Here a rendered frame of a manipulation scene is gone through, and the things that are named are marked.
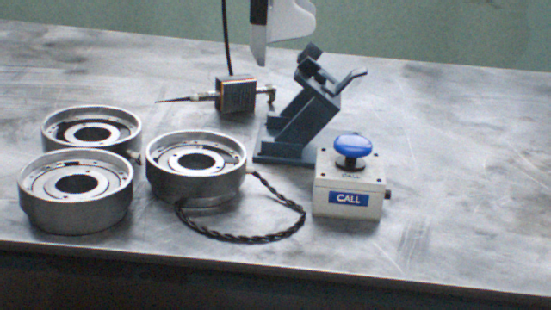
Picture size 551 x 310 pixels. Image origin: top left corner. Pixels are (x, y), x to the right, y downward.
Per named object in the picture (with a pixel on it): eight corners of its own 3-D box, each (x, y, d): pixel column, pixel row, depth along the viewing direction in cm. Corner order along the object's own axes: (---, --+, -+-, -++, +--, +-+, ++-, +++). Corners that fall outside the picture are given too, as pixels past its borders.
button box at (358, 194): (311, 216, 75) (316, 174, 73) (312, 182, 81) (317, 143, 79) (391, 224, 75) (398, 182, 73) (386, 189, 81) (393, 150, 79)
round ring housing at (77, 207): (143, 231, 70) (143, 194, 69) (23, 247, 67) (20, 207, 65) (123, 177, 79) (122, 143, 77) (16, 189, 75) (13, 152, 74)
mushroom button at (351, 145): (328, 189, 75) (334, 145, 73) (329, 170, 79) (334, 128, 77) (368, 193, 75) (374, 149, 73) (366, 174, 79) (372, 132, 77)
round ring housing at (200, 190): (143, 211, 74) (143, 175, 72) (147, 161, 83) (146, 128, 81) (249, 211, 75) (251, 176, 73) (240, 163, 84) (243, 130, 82)
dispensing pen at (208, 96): (151, 82, 92) (272, 70, 99) (151, 113, 94) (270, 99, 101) (157, 89, 91) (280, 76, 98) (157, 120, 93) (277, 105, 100)
